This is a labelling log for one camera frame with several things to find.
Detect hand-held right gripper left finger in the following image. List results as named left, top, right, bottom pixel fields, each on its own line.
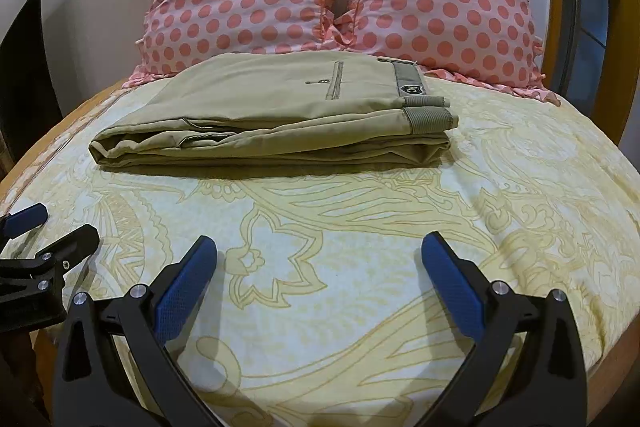
left=54, top=235, right=226, bottom=427

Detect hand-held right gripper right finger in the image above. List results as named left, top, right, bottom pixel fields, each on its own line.
left=421, top=231, right=593, bottom=427

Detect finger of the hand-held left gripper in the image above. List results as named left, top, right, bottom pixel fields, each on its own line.
left=0, top=203, right=49, bottom=247
left=0, top=223, right=100, bottom=288

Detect khaki pants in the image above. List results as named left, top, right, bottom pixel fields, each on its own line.
left=89, top=53, right=460, bottom=168

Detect yellow floral bed sheet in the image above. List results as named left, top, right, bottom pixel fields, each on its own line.
left=0, top=74, right=640, bottom=427

